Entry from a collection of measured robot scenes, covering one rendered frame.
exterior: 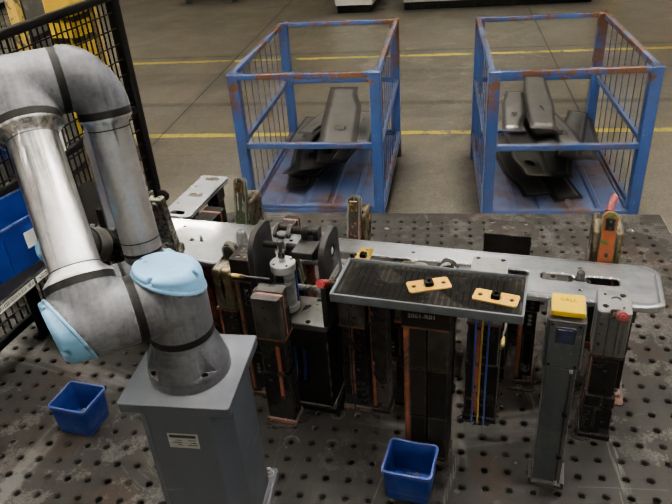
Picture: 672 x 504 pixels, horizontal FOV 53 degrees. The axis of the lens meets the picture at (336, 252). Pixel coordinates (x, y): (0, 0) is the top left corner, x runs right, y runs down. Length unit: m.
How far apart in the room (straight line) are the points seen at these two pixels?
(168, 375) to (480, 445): 0.77
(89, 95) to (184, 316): 0.42
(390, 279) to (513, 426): 0.54
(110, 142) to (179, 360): 0.41
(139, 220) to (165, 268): 0.19
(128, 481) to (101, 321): 0.64
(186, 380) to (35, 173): 0.43
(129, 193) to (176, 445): 0.47
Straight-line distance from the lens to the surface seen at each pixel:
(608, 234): 1.77
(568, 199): 3.91
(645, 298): 1.66
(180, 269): 1.15
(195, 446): 1.30
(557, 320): 1.30
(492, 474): 1.60
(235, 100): 3.65
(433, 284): 1.33
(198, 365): 1.22
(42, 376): 2.08
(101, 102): 1.27
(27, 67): 1.26
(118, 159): 1.30
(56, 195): 1.19
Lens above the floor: 1.91
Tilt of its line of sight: 31 degrees down
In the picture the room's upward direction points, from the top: 5 degrees counter-clockwise
